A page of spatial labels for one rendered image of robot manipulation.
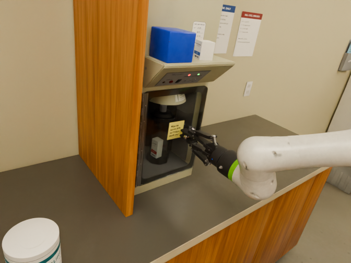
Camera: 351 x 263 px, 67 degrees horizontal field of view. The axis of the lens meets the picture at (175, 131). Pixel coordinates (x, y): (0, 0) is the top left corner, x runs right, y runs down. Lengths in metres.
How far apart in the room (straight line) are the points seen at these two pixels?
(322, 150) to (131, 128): 0.53
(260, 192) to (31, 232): 0.64
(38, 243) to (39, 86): 0.68
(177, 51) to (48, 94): 0.66
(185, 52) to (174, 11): 0.15
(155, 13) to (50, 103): 0.64
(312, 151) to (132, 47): 0.55
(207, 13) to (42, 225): 0.85
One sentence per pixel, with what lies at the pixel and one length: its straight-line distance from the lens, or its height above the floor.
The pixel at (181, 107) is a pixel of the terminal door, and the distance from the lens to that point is 1.03.
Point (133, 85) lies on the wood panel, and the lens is 0.78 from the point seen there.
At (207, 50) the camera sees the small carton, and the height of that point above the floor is 1.54.
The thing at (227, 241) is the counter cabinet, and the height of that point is 0.73.
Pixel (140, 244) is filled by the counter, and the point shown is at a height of 0.94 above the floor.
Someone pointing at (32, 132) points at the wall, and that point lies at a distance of 1.32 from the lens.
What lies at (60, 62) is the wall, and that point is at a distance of 1.25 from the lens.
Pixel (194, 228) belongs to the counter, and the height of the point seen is 0.94.
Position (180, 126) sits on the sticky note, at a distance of 1.07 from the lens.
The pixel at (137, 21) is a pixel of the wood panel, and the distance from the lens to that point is 0.75.
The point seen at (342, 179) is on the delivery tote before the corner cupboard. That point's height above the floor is 0.13.
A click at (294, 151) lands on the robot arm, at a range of 0.75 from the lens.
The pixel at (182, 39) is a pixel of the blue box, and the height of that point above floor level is 1.58.
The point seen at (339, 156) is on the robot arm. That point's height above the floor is 1.38.
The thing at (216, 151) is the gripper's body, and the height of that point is 1.23.
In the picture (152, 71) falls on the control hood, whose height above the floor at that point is 1.48.
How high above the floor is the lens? 1.67
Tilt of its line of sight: 26 degrees down
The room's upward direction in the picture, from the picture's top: 8 degrees clockwise
